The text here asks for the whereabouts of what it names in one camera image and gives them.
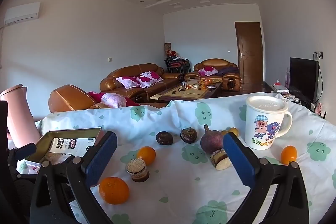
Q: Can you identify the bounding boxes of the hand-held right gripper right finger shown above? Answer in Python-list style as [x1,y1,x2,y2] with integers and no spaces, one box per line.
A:
[223,132,310,224]

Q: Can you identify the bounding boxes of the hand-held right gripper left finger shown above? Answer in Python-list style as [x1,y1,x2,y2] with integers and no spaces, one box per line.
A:
[29,131,118,224]

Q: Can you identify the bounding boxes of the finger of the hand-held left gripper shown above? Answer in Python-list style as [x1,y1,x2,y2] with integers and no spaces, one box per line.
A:
[8,143,37,161]

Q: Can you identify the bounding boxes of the metal tin box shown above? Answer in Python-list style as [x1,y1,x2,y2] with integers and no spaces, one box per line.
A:
[25,127,105,175]

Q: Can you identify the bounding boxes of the layered cake slice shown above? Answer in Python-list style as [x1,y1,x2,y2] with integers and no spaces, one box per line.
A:
[210,149,231,170]

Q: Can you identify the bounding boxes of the large round orange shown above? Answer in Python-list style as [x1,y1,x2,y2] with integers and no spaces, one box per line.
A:
[98,177,130,205]

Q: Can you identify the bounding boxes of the purple smooth passion fruit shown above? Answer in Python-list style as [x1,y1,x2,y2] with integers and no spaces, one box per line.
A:
[200,124,225,154]

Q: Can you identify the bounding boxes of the round layered cake piece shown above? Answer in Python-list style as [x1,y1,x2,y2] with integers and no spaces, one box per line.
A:
[126,158,150,182]

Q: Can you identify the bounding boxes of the medium round orange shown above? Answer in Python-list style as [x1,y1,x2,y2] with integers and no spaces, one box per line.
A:
[136,146,156,166]

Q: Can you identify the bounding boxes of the small oval orange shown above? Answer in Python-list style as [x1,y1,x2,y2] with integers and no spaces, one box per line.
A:
[281,145,298,165]

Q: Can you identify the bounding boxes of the pink thermos jug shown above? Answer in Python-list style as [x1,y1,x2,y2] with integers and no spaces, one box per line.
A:
[0,84,42,149]

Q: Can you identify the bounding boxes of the printed paper leaflet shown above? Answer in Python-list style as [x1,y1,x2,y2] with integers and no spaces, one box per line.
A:
[49,137,97,157]

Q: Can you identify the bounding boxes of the white paper cup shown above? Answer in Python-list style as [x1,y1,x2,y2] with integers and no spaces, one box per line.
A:
[245,95,293,149]

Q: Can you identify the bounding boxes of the dark wrinkled passion fruit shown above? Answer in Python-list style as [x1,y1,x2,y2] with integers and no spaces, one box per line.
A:
[156,131,174,146]
[180,127,198,144]

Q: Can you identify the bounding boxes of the brown leather armchair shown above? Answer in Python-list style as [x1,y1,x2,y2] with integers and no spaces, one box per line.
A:
[48,84,111,113]

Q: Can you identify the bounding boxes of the white green-print tablecloth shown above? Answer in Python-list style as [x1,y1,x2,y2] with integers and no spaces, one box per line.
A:
[8,94,336,224]

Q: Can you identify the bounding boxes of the dark television cabinet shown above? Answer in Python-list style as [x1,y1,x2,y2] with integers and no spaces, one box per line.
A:
[259,81,326,119]

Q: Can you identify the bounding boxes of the wooden coffee table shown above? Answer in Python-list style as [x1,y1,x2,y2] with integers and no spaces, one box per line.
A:
[150,79,222,104]

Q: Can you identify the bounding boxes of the pink flower pillow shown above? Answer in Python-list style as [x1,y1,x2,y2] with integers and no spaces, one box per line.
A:
[140,71,163,83]
[198,67,219,77]
[135,76,156,88]
[115,76,142,89]

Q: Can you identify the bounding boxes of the purple blanket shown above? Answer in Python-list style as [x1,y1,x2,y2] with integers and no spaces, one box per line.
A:
[217,67,240,77]

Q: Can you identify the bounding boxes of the brown leather small sofa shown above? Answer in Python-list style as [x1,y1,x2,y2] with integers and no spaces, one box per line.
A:
[194,58,242,92]

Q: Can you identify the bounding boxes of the black television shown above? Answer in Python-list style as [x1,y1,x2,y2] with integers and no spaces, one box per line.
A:
[289,57,319,104]

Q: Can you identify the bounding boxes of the brown leather three-seat sofa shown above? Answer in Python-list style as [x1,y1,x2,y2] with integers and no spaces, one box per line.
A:
[99,63,184,102]

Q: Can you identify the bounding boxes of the brown wooden door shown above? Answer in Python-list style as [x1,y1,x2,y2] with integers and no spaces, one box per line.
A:
[234,21,264,85]

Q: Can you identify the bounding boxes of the stacked dark chairs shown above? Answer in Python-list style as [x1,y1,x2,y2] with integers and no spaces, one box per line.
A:
[164,56,191,74]

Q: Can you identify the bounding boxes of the white air conditioner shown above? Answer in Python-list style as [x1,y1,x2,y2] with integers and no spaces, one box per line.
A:
[4,2,41,25]

